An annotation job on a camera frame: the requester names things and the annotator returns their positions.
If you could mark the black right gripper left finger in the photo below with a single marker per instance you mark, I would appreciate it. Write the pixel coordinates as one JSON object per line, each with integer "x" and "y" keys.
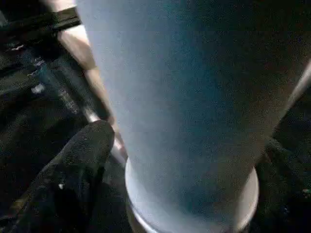
{"x": 68, "y": 189}

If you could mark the black mat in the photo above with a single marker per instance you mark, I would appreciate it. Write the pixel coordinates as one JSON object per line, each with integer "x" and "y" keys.
{"x": 29, "y": 126}

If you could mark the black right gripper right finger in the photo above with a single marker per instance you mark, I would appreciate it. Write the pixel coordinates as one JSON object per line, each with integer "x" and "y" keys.
{"x": 284, "y": 194}

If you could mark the white plastic table leg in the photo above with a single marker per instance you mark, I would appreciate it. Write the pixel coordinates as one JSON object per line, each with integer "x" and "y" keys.
{"x": 182, "y": 97}

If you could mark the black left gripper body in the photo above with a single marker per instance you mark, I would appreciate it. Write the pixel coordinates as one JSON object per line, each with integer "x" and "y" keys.
{"x": 43, "y": 48}

